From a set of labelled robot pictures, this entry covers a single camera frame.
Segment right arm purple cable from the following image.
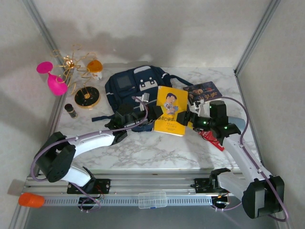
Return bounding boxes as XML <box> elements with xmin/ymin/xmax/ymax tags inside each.
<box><xmin>213</xmin><ymin>96</ymin><xmax>290</xmax><ymax>222</ymax></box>

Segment yellow cartoon cover book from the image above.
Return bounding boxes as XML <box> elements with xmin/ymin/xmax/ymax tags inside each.
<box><xmin>153</xmin><ymin>85</ymin><xmax>189</xmax><ymax>137</ymax></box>

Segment clear plastic organizer box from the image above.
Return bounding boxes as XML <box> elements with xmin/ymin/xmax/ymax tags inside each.
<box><xmin>138</xmin><ymin>191</ymin><xmax>167</xmax><ymax>210</ymax></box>

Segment grey-blue pencil case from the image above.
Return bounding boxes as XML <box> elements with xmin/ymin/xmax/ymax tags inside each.
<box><xmin>228</xmin><ymin>116</ymin><xmax>246</xmax><ymax>131</ymax></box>

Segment small dark bottle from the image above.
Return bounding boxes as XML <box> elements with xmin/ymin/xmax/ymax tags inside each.
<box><xmin>64</xmin><ymin>103</ymin><xmax>79</xmax><ymax>119</ymax></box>

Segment gold wire glass rack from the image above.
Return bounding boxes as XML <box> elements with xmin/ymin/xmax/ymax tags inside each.
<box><xmin>50</xmin><ymin>44</ymin><xmax>102</xmax><ymax>110</ymax></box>

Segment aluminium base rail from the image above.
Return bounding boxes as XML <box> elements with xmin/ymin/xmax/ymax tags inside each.
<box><xmin>21</xmin><ymin>173</ymin><xmax>283</xmax><ymax>195</ymax></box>

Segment circuit board with LED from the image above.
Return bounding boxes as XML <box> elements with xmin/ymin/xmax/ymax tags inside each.
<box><xmin>78</xmin><ymin>197</ymin><xmax>102</xmax><ymax>212</ymax></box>
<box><xmin>213</xmin><ymin>194</ymin><xmax>231</xmax><ymax>210</ymax></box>

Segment orange plastic cup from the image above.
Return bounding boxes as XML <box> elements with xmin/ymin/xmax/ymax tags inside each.
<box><xmin>18</xmin><ymin>192</ymin><xmax>45</xmax><ymax>208</ymax></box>

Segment pink goblet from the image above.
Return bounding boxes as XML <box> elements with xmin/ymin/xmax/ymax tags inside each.
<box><xmin>36</xmin><ymin>61</ymin><xmax>69</xmax><ymax>96</ymax></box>

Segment red stationery packet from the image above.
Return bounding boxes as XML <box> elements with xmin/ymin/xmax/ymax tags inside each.
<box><xmin>199</xmin><ymin>130</ymin><xmax>226</xmax><ymax>151</ymax></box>

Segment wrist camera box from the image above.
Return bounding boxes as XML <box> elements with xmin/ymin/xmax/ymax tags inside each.
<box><xmin>137</xmin><ymin>93</ymin><xmax>151</xmax><ymax>105</ymax></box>
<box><xmin>190</xmin><ymin>99</ymin><xmax>208</xmax><ymax>113</ymax></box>

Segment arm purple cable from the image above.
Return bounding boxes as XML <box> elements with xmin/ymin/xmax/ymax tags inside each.
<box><xmin>31</xmin><ymin>96</ymin><xmax>150</xmax><ymax>213</ymax></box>
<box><xmin>213</xmin><ymin>96</ymin><xmax>290</xmax><ymax>222</ymax></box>

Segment grey slotted cable duct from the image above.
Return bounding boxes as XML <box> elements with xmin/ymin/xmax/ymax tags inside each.
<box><xmin>44</xmin><ymin>196</ymin><xmax>214</xmax><ymax>206</ymax></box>

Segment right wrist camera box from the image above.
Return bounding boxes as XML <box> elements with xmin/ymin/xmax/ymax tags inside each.
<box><xmin>190</xmin><ymin>99</ymin><xmax>208</xmax><ymax>113</ymax></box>

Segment orange goblet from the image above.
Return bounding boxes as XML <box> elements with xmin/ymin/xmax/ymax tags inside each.
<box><xmin>86</xmin><ymin>59</ymin><xmax>104</xmax><ymax>81</ymax></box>

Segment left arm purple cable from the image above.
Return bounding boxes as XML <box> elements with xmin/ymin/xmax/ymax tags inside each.
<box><xmin>31</xmin><ymin>96</ymin><xmax>150</xmax><ymax>213</ymax></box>

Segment navy blue backpack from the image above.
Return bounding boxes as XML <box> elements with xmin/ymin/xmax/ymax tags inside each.
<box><xmin>91</xmin><ymin>65</ymin><xmax>193</xmax><ymax>133</ymax></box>

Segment aluminium frame post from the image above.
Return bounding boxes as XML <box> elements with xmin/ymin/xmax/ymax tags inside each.
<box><xmin>22</xmin><ymin>0</ymin><xmax>72</xmax><ymax>88</ymax></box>
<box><xmin>233</xmin><ymin>0</ymin><xmax>282</xmax><ymax>76</ymax></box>

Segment dark portrait cover book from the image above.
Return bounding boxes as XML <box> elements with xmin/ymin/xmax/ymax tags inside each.
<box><xmin>183</xmin><ymin>81</ymin><xmax>224</xmax><ymax>105</ymax></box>

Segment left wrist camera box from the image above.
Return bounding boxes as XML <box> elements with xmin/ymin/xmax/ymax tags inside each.
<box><xmin>137</xmin><ymin>93</ymin><xmax>151</xmax><ymax>105</ymax></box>

